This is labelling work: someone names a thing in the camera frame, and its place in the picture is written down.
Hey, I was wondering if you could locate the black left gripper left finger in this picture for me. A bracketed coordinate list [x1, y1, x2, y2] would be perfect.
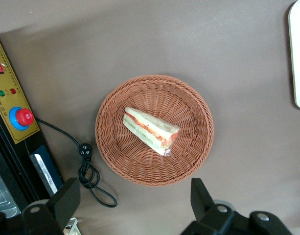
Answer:
[21, 177, 81, 235]

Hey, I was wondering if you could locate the triangular sandwich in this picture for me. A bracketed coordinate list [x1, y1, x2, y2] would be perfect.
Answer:
[122, 107, 181, 157]

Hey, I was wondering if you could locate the cream plastic serving tray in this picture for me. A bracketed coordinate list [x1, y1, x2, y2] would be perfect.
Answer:
[288, 0, 300, 110]

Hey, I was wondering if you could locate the black power cable with plug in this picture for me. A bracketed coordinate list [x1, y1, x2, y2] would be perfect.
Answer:
[36, 118, 118, 208]

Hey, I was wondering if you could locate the round brown wicker basket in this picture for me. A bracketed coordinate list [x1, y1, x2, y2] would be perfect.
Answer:
[94, 74, 215, 187]

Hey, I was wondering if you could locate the stainless steel container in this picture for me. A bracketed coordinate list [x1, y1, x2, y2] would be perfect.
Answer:
[0, 161, 21, 218]

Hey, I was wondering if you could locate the black sealing machine yellow panel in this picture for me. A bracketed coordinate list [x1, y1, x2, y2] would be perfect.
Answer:
[0, 32, 65, 218]

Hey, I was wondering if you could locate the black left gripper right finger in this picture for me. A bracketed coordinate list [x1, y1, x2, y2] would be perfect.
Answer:
[181, 178, 236, 235]

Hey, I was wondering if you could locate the white wire rack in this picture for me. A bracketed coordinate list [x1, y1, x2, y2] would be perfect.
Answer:
[63, 217, 80, 235]

